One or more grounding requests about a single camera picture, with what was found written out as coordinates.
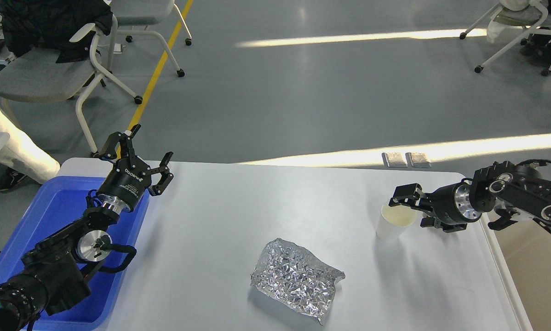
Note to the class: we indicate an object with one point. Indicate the silver floor plate left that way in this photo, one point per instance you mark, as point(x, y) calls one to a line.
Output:
point(394, 159)

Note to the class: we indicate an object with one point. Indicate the grey chair left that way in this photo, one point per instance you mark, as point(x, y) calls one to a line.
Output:
point(36, 77)

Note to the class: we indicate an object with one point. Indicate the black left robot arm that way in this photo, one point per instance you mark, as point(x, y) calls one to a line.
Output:
point(57, 271)

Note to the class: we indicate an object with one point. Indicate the person in white trousers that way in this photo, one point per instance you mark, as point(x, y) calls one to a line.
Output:
point(23, 158)

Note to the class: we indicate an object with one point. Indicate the white plastic bin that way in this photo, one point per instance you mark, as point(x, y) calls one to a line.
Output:
point(524, 256)

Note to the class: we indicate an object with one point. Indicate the white paper cup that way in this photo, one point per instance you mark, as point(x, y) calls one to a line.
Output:
point(393, 221)

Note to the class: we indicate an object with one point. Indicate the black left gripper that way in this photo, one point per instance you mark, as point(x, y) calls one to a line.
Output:
point(126, 181)

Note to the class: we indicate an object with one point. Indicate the black jacket on chair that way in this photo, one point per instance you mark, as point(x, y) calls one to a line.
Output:
point(29, 24)

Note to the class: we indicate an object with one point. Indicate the crumpled aluminium foil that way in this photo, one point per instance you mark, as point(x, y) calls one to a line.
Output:
point(294, 276)

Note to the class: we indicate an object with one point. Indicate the grey chair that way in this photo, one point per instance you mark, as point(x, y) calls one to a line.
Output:
point(36, 77)
point(134, 17)

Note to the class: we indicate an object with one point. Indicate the blue plastic bin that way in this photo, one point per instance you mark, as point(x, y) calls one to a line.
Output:
point(59, 202)

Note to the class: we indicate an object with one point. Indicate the silver floor plate right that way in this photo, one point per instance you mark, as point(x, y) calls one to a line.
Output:
point(419, 160)

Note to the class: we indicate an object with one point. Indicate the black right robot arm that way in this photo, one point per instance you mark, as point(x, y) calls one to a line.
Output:
point(515, 192)

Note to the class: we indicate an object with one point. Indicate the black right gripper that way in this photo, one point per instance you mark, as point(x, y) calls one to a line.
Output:
point(450, 208)

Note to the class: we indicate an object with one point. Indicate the silver floor plate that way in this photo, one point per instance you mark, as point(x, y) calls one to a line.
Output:
point(419, 160)
point(394, 159)

